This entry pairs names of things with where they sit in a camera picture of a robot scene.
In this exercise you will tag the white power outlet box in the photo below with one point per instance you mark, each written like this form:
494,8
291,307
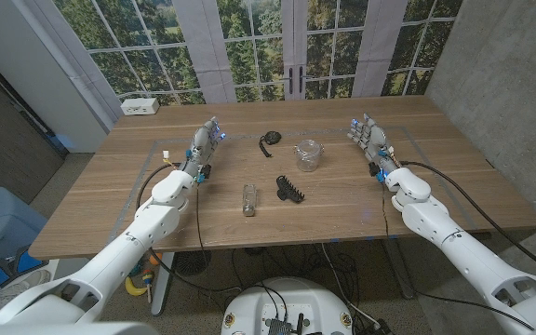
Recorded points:
140,106

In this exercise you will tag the small clear glass bottle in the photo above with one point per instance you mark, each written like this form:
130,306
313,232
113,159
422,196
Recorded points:
249,200

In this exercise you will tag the printed window backdrop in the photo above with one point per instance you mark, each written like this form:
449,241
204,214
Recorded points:
249,46

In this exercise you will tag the white table leg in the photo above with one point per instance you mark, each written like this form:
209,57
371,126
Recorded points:
162,288

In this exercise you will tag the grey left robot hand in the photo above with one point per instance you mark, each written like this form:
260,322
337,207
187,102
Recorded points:
203,144

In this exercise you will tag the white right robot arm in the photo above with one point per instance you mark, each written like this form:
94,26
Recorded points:
459,251

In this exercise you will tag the white robot torso base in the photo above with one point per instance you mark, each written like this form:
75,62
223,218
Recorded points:
286,302

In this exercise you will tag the clear glass hinged jar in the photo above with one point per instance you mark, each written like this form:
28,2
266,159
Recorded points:
309,156

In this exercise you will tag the black hair clip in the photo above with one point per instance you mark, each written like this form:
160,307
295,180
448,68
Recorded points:
289,191

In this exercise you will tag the white robot head housing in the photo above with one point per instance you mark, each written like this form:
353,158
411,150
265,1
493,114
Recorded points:
63,329

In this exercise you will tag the colourful toy screwdriver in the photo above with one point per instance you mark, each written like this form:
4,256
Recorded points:
148,281

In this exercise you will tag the round black fan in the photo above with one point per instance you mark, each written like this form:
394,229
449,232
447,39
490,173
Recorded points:
192,263

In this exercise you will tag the grey white sneaker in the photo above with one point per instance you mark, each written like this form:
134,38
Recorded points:
21,285

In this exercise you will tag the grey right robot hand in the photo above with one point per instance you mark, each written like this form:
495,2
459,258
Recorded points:
372,139

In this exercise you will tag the grey table leg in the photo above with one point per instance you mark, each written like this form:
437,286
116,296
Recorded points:
403,284

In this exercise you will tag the yellow toy banana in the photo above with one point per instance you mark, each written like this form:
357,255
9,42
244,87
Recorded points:
133,289

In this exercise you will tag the orange toy ball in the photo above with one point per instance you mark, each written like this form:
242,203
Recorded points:
156,259

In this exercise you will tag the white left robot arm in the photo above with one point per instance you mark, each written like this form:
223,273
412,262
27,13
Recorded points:
128,237

